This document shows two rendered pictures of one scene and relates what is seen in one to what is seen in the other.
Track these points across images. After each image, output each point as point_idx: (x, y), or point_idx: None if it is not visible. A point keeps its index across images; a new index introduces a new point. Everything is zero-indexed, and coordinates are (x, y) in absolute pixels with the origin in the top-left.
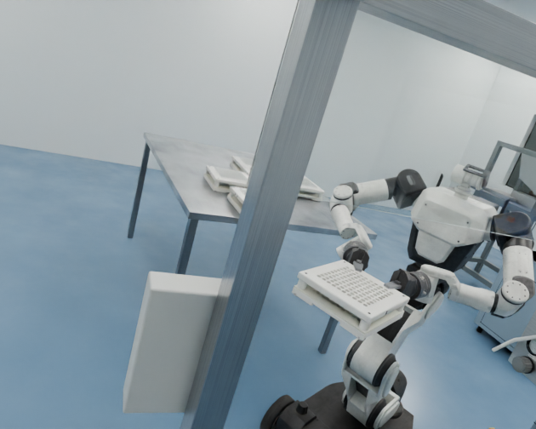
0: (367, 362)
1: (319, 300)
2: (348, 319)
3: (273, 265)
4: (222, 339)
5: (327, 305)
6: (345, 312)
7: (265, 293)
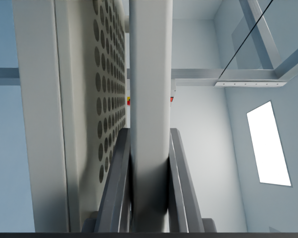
0: None
1: (126, 106)
2: (126, 51)
3: (194, 69)
4: None
5: (126, 90)
6: (124, 61)
7: (184, 68)
